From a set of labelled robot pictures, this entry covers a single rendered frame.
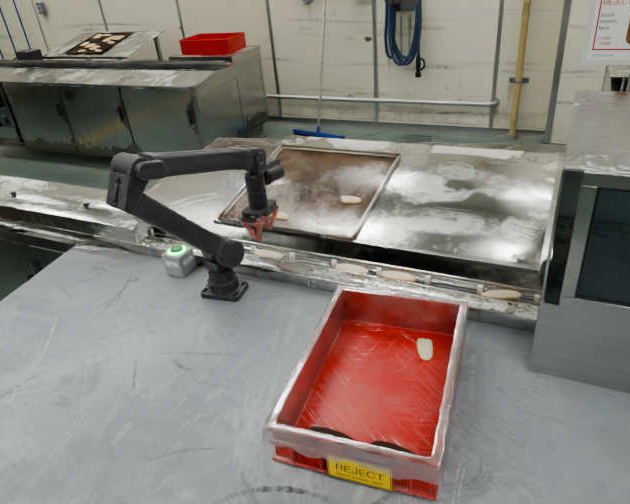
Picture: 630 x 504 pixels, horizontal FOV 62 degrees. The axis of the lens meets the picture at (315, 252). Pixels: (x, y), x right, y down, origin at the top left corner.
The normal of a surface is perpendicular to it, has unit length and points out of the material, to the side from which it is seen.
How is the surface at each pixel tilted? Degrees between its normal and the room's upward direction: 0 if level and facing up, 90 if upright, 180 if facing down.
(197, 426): 0
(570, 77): 90
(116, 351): 0
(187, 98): 90
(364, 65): 90
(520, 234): 10
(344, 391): 0
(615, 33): 90
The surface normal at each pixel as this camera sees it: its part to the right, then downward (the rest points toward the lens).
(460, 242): -0.16, -0.75
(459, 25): -0.42, 0.50
